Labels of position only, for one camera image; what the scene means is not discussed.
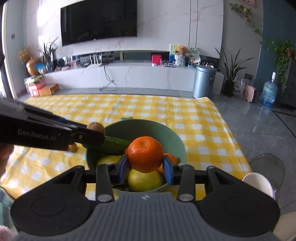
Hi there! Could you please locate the red box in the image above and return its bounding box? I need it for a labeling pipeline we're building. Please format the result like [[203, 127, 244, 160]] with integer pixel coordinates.
[[152, 54, 162, 66]]

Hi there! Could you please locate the pink small heater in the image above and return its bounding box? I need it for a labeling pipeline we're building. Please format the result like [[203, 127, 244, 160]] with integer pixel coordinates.
[[243, 85, 256, 102]]

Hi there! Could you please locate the black television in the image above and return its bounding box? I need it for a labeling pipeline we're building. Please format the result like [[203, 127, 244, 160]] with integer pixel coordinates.
[[61, 1, 137, 46]]

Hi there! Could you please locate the green colander bowl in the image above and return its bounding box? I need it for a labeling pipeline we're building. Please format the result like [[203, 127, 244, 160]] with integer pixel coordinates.
[[84, 118, 186, 195]]

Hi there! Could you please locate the black power cable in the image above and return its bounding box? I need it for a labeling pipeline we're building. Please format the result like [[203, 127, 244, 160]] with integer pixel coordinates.
[[99, 63, 118, 92]]

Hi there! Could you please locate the golden gourd ornament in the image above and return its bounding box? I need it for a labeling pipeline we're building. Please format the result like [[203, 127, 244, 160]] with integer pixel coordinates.
[[26, 57, 41, 76]]

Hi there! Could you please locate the white TV cabinet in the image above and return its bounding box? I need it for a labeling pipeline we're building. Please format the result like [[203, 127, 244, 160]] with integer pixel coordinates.
[[43, 62, 225, 95]]

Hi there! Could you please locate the yellow-green pear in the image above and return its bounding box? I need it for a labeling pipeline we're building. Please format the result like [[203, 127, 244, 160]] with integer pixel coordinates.
[[97, 155, 121, 166], [127, 169, 163, 192]]

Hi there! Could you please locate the blue water bottle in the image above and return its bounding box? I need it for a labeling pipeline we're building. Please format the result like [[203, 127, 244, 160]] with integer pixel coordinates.
[[259, 72, 278, 108]]

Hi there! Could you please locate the orange cardboard box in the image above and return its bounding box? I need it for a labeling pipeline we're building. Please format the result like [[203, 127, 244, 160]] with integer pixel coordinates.
[[39, 84, 59, 96]]

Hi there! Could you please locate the teddy bear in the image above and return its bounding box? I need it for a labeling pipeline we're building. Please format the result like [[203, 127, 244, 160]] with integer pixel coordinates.
[[175, 45, 189, 67]]

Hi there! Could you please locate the yellow checkered tablecloth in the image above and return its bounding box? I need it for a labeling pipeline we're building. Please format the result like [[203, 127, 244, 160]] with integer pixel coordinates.
[[1, 94, 251, 198]]

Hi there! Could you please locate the green cucumber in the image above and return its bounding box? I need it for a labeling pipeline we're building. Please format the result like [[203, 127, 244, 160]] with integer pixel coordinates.
[[82, 136, 132, 156]]

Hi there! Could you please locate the pink cardboard box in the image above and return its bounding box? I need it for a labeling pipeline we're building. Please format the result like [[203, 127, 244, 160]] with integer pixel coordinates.
[[26, 82, 46, 97]]

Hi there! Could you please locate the hanging ivy plant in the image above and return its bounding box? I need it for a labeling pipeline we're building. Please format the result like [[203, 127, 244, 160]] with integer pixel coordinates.
[[261, 38, 295, 95]]

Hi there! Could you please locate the brown longan fruit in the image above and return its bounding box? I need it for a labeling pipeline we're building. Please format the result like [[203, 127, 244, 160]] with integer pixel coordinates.
[[86, 122, 106, 136], [68, 143, 78, 153]]

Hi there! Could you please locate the orange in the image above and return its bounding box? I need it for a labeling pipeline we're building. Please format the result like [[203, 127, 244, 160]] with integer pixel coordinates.
[[157, 152, 179, 175], [126, 136, 164, 173]]

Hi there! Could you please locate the red mug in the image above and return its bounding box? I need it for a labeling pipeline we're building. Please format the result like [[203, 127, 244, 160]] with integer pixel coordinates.
[[241, 172, 275, 199]]

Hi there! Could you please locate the silver trash can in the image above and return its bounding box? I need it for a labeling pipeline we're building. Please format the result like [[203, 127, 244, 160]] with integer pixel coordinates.
[[192, 65, 216, 98]]

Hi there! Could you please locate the white router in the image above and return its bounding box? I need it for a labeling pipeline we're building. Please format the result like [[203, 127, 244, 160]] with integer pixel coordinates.
[[87, 54, 102, 68]]

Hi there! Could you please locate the left potted plant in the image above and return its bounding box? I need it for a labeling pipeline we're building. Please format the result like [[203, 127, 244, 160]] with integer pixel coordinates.
[[39, 37, 58, 72]]

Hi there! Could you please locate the potted plant by cabinet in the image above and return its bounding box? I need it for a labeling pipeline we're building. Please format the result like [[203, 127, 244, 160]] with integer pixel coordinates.
[[215, 48, 254, 97]]

